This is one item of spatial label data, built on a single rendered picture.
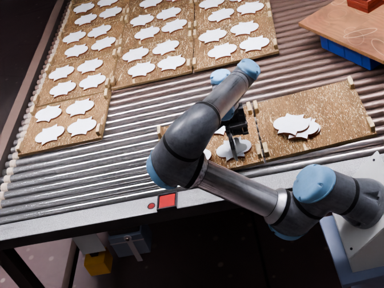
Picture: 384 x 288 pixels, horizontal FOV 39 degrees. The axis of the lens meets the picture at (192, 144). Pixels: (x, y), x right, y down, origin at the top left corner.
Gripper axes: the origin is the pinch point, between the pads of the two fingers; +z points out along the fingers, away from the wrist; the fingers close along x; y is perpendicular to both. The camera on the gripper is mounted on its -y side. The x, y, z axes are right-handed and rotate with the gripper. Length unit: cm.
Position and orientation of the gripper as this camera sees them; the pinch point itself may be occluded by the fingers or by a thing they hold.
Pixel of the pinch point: (233, 148)
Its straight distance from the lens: 212.1
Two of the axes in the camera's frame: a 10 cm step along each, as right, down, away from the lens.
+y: 9.7, -2.2, -1.2
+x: -0.5, -6.5, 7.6
